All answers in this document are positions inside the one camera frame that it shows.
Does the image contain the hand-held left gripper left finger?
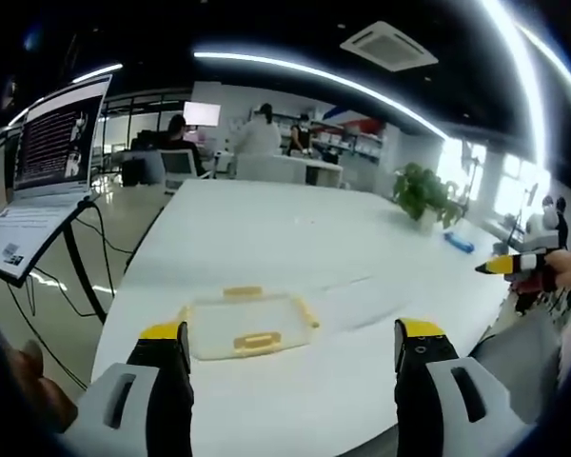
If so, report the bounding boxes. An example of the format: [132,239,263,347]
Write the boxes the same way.
[60,320,195,457]

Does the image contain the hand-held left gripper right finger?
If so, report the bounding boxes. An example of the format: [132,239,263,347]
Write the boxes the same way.
[393,317,540,457]

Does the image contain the clear container lid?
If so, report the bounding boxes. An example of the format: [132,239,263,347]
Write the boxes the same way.
[177,285,322,362]

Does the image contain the person's left hand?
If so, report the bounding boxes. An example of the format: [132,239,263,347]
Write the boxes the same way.
[3,339,80,435]

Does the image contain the blue packet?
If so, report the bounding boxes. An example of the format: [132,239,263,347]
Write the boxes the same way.
[443,229,476,254]

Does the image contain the person's grey trousers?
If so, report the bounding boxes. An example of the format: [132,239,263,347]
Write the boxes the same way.
[469,311,563,426]

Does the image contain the potted green plant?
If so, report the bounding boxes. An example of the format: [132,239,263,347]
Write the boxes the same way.
[391,162,466,234]

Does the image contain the black laptop stand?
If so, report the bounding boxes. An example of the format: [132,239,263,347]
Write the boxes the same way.
[26,197,108,325]

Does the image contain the storage shelf with boxes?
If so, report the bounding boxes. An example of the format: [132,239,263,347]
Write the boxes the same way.
[308,116,386,166]

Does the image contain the white office chair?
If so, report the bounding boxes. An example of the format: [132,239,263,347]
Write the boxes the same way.
[159,149,199,194]

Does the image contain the ceiling air conditioner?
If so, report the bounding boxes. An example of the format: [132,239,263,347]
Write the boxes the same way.
[339,20,440,73]

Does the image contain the white office desk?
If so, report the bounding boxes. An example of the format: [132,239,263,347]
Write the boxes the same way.
[213,151,345,188]

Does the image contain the open laptop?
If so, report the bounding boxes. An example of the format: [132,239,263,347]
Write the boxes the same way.
[0,74,114,288]

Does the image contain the long ceiling light strip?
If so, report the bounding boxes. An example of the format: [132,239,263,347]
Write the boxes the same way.
[192,50,451,142]

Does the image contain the bright computer monitor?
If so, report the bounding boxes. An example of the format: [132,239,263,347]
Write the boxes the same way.
[183,100,223,128]

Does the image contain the short ceiling light strip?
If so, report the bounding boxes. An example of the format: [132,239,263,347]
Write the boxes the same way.
[69,61,125,85]

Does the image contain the black cable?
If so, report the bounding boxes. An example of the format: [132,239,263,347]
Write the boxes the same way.
[4,202,134,389]

